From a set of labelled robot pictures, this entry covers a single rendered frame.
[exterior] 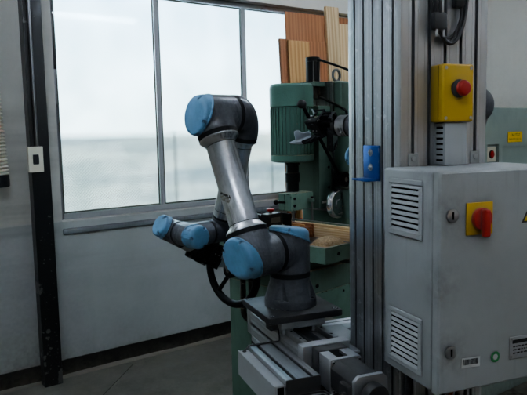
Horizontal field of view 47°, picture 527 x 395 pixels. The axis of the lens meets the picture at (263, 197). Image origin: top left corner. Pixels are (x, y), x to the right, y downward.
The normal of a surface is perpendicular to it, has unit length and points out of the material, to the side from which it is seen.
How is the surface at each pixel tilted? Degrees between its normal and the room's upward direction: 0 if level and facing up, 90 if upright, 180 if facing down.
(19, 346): 90
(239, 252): 97
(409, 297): 90
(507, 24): 90
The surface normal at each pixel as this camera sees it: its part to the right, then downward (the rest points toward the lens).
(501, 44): -0.81, 0.07
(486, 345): 0.31, 0.08
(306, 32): 0.57, 0.04
